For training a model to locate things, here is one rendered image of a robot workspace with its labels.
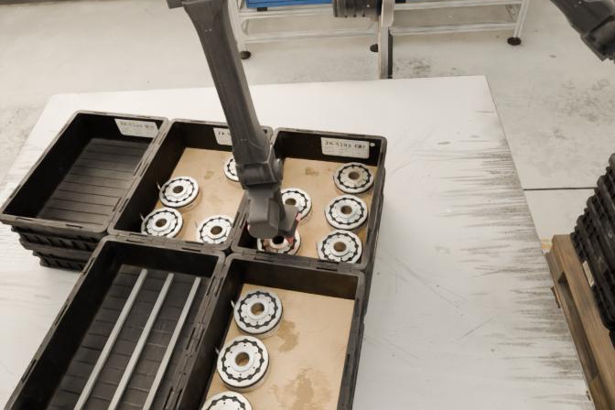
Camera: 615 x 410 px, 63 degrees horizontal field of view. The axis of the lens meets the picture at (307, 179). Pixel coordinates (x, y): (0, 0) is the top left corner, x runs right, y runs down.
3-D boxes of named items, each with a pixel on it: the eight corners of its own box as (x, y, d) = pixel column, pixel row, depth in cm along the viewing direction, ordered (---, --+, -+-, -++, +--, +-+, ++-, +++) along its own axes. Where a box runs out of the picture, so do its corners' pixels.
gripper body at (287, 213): (291, 235, 108) (286, 216, 103) (247, 226, 111) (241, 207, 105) (299, 211, 112) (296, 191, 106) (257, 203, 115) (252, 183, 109)
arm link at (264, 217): (279, 154, 97) (236, 158, 99) (275, 201, 90) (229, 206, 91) (292, 191, 106) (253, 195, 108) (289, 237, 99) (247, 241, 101)
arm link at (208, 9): (231, -58, 75) (163, -45, 77) (223, -47, 70) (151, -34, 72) (288, 168, 101) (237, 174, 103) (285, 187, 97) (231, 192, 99)
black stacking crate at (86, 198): (92, 139, 155) (77, 111, 146) (181, 147, 149) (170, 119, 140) (18, 245, 129) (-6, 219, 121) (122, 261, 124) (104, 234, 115)
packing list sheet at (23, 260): (3, 183, 161) (2, 182, 160) (72, 181, 159) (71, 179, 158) (-49, 273, 139) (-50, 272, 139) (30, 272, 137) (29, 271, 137)
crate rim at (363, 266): (275, 133, 136) (275, 125, 134) (388, 143, 130) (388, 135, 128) (230, 257, 110) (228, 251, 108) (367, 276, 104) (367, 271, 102)
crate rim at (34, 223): (80, 114, 148) (76, 108, 146) (173, 124, 142) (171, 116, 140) (-3, 223, 122) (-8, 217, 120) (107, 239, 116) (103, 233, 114)
